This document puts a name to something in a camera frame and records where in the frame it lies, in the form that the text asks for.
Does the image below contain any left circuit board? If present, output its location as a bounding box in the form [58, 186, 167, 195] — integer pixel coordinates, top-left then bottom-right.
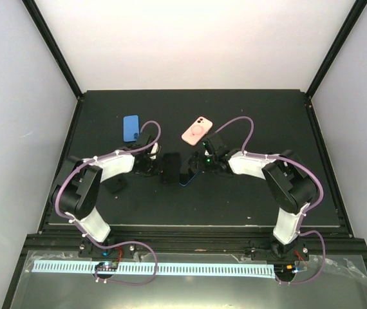
[95, 261, 118, 272]

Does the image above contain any pink phone case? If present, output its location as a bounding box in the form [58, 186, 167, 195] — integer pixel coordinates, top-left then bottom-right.
[181, 116, 213, 146]

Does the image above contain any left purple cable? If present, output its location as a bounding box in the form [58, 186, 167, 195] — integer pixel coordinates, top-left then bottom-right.
[54, 120, 162, 226]

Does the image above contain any circuit board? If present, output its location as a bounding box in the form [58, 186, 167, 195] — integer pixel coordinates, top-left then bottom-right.
[274, 264, 305, 274]
[95, 261, 118, 272]

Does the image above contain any black frame post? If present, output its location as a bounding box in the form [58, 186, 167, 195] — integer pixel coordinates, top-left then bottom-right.
[22, 0, 83, 100]
[306, 0, 367, 99]

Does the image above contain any blue smartphone black screen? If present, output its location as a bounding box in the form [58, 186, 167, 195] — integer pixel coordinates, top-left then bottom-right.
[179, 170, 200, 187]

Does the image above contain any left black frame post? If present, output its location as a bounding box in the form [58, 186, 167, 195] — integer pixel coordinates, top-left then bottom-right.
[22, 0, 83, 100]

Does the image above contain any black aluminium frame rail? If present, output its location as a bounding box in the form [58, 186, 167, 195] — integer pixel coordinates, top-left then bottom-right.
[38, 226, 353, 253]

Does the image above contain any white slotted cable duct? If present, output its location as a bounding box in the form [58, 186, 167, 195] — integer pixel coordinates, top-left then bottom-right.
[32, 260, 276, 279]

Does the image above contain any right black frame post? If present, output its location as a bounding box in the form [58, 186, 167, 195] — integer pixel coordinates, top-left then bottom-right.
[306, 0, 367, 99]

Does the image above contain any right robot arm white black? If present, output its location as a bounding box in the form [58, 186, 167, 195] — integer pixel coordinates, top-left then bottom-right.
[187, 133, 324, 259]

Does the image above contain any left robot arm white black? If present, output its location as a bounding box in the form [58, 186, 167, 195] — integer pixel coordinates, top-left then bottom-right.
[48, 133, 160, 257]

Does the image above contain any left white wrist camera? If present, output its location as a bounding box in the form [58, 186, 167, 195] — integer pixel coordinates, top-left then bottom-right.
[149, 143, 160, 160]

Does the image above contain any blue phone case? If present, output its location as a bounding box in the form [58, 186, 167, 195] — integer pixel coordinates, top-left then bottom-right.
[123, 115, 140, 142]

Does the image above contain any right circuit board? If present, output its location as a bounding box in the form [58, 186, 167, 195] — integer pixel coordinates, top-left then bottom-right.
[274, 264, 305, 274]

